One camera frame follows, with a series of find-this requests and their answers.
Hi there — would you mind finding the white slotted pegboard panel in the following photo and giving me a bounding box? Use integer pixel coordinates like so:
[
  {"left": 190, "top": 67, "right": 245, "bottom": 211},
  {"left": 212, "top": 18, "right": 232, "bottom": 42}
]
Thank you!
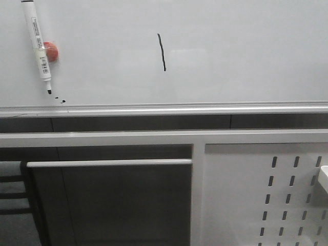
[{"left": 201, "top": 143, "right": 327, "bottom": 245}]

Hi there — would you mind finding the large white whiteboard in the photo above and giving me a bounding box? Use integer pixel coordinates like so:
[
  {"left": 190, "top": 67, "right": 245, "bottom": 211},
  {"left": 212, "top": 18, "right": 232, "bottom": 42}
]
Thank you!
[{"left": 1, "top": 1, "right": 327, "bottom": 117}]

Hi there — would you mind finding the red round magnet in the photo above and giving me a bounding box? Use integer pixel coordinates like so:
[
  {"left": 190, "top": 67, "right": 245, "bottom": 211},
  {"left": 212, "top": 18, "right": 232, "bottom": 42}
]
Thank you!
[{"left": 44, "top": 42, "right": 59, "bottom": 62}]

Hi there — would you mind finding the white upper marker tray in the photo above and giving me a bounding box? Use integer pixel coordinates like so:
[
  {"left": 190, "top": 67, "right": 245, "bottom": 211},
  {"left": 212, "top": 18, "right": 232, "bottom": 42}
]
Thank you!
[{"left": 318, "top": 166, "right": 328, "bottom": 193}]

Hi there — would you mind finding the white whiteboard marker black tip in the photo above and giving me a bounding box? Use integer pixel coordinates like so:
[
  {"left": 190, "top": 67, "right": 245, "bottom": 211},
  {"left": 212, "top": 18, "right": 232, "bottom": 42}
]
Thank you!
[{"left": 21, "top": 1, "right": 52, "bottom": 95}]

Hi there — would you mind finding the dark hanging flip panel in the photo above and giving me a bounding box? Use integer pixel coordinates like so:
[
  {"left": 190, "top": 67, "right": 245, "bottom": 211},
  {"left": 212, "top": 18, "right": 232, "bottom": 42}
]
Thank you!
[{"left": 27, "top": 159, "right": 192, "bottom": 245}]

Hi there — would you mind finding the white whiteboard stand frame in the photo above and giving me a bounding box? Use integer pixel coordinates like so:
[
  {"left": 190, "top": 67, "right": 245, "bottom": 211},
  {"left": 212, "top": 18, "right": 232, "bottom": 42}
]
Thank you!
[{"left": 1, "top": 129, "right": 327, "bottom": 245}]

